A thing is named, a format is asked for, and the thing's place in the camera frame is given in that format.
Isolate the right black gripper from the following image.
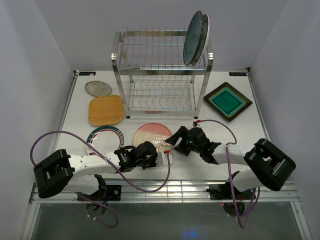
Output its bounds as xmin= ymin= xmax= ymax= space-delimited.
xmin=165 ymin=125 xmax=202 ymax=156

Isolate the pink cream floral plate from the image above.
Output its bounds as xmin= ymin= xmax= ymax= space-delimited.
xmin=132 ymin=122 xmax=173 ymax=152

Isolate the white plate green red rim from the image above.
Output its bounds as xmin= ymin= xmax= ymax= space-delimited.
xmin=86 ymin=125 xmax=125 ymax=156

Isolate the dark blue round plate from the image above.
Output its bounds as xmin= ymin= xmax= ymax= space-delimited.
xmin=183 ymin=10 xmax=203 ymax=66

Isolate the white plate teal lettered rim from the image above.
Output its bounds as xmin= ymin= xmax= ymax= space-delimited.
xmin=191 ymin=14 xmax=210 ymax=66

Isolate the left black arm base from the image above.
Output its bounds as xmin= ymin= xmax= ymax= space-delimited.
xmin=81 ymin=185 xmax=122 ymax=202

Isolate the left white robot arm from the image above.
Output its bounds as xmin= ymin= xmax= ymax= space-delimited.
xmin=33 ymin=141 xmax=159 ymax=200

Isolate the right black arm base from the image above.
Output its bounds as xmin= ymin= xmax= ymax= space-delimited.
xmin=206 ymin=184 xmax=233 ymax=200

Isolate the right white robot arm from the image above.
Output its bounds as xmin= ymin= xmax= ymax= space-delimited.
xmin=165 ymin=126 xmax=297 ymax=199

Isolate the steel two-tier dish rack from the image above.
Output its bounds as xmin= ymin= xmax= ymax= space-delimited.
xmin=109 ymin=26 xmax=215 ymax=120

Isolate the green black square plate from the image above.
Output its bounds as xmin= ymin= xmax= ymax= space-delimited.
xmin=203 ymin=82 xmax=253 ymax=122

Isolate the yellow woven square plate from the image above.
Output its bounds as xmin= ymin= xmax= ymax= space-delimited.
xmin=88 ymin=94 xmax=125 ymax=127

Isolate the speckled grey round plate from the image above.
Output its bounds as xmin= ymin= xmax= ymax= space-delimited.
xmin=84 ymin=80 xmax=112 ymax=97

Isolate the right blue table label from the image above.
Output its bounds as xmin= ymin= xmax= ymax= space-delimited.
xmin=229 ymin=72 xmax=247 ymax=77

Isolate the blue table label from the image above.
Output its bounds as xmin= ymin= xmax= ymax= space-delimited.
xmin=79 ymin=71 xmax=96 ymax=76
xmin=229 ymin=72 xmax=247 ymax=77

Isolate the left blue table label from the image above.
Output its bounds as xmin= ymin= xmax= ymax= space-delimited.
xmin=79 ymin=71 xmax=96 ymax=76

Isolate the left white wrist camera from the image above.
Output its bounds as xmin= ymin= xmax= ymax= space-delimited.
xmin=156 ymin=150 xmax=173 ymax=167

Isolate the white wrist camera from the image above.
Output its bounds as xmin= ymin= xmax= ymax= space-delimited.
xmin=156 ymin=150 xmax=173 ymax=167
xmin=192 ymin=120 xmax=202 ymax=128

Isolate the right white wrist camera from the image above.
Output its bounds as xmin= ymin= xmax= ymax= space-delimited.
xmin=192 ymin=120 xmax=202 ymax=128

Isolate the aluminium front frame rail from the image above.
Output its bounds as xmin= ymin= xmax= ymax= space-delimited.
xmin=29 ymin=178 xmax=300 ymax=204

